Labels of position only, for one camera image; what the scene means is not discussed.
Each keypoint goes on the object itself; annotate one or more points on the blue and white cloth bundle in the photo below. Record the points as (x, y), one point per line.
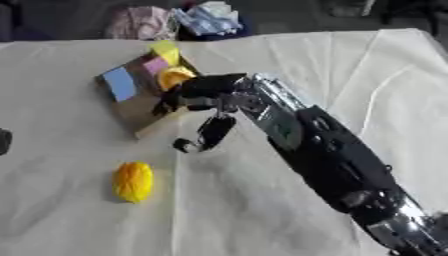
(209, 19)

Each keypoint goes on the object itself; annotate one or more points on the orange toy fruit slice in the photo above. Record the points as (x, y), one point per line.
(173, 76)

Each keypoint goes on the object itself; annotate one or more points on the yellow ridged toy fruit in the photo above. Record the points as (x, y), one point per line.
(133, 181)

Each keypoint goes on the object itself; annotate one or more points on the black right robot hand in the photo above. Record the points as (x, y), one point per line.
(210, 88)

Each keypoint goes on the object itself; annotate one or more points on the pink block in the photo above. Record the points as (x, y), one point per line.
(155, 65)

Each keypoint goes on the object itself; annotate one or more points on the brown cardboard box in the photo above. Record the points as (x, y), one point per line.
(140, 96)

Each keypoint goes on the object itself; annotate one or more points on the pink patterned cloth bundle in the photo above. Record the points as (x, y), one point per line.
(140, 22)

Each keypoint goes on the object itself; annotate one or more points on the yellow block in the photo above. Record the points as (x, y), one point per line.
(166, 50)

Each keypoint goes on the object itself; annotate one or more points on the silver and black right robot arm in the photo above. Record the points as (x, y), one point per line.
(326, 150)

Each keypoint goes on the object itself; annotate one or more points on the blue block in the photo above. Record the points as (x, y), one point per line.
(120, 83)

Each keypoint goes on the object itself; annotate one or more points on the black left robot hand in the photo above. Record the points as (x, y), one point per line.
(4, 141)

